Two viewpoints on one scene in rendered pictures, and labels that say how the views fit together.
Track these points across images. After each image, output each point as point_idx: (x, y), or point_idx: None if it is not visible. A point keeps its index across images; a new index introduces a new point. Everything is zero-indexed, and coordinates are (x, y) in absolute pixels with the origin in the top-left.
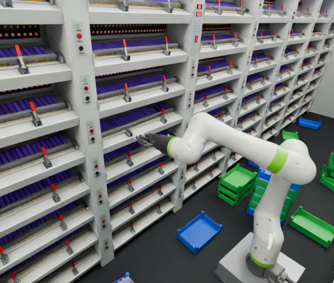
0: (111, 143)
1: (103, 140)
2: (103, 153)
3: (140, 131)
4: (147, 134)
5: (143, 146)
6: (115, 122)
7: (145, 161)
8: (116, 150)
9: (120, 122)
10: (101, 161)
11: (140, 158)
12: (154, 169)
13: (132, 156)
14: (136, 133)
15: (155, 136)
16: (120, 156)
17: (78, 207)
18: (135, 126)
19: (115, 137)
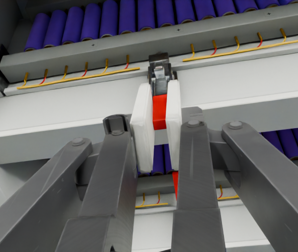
0: (35, 121)
1: (17, 95)
2: None
3: (256, 82)
4: (201, 131)
5: None
6: (137, 15)
7: (271, 246)
8: (164, 146)
9: (160, 16)
10: None
11: (250, 218)
12: None
13: (219, 192)
14: (139, 97)
15: (210, 231)
16: (158, 177)
17: None
18: (243, 46)
19: (84, 91)
